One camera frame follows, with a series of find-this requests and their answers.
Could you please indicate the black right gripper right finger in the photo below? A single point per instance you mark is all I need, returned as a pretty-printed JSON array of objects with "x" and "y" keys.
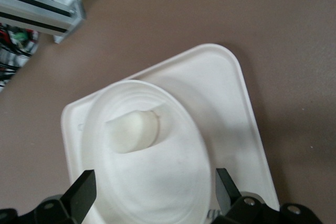
[{"x": 227, "y": 195}]

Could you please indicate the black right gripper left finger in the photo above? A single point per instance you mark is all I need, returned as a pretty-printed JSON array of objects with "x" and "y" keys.
[{"x": 78, "y": 197}]

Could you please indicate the white round plate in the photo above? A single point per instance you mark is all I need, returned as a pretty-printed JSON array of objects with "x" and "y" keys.
[{"x": 157, "y": 182}]

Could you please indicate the white half-round steamed bun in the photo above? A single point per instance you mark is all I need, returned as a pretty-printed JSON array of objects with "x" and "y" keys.
[{"x": 136, "y": 132}]

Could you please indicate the white tray with bear print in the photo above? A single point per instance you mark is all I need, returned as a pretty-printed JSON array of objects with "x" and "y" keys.
[{"x": 223, "y": 98}]

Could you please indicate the aluminium profile frame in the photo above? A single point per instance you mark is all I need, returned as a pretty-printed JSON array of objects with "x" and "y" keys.
[{"x": 39, "y": 11}]

